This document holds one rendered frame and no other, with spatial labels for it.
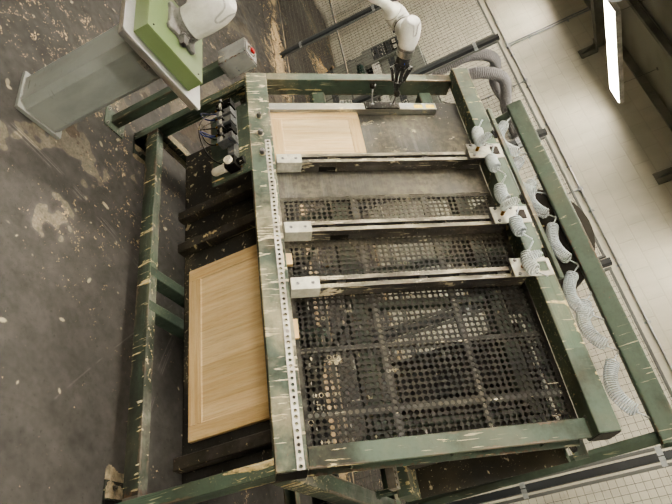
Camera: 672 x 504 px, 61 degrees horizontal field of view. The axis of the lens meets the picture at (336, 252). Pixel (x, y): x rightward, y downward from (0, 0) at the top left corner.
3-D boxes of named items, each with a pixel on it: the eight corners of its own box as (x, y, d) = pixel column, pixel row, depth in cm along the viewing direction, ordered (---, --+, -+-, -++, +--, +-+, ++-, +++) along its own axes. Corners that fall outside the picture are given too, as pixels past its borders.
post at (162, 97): (110, 115, 332) (219, 58, 312) (118, 122, 337) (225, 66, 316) (109, 122, 329) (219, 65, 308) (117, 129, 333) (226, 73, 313)
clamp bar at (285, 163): (275, 161, 293) (277, 125, 274) (492, 157, 314) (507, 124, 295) (276, 175, 288) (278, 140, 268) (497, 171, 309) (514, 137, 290)
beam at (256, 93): (244, 87, 333) (244, 71, 325) (265, 87, 336) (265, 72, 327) (274, 482, 208) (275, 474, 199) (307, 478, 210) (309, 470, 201)
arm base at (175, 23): (165, 31, 242) (176, 25, 240) (167, 0, 254) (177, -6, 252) (193, 62, 256) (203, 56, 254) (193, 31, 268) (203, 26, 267)
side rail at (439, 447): (304, 455, 215) (307, 446, 206) (572, 426, 234) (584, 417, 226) (307, 477, 210) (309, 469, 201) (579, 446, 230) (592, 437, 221)
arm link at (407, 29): (420, 50, 292) (410, 35, 299) (427, 23, 279) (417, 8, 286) (400, 52, 289) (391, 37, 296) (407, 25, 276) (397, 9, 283)
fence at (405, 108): (268, 108, 316) (268, 103, 313) (433, 108, 333) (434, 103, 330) (269, 114, 314) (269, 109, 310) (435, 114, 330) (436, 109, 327)
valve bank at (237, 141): (195, 102, 306) (233, 83, 299) (211, 120, 317) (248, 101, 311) (195, 171, 278) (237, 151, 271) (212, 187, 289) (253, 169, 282)
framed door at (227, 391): (191, 273, 304) (189, 271, 302) (282, 236, 288) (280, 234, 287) (191, 443, 252) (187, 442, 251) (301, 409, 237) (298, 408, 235)
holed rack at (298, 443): (264, 140, 294) (264, 139, 294) (270, 140, 295) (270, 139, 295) (296, 470, 201) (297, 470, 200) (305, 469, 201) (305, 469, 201)
